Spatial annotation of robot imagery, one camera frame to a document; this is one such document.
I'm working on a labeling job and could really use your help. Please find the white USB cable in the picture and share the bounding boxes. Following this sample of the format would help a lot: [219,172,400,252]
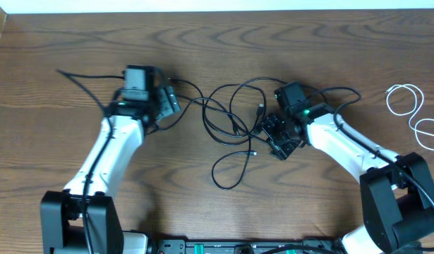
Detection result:
[385,83,434,152]

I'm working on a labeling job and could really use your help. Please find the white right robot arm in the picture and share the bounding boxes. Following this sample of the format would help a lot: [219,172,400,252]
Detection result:
[257,103,434,253]

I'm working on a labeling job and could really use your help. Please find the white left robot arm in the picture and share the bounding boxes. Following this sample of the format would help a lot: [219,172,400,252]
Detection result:
[40,85,180,253]

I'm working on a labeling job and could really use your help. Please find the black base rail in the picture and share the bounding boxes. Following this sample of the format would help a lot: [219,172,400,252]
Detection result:
[146,238,346,254]

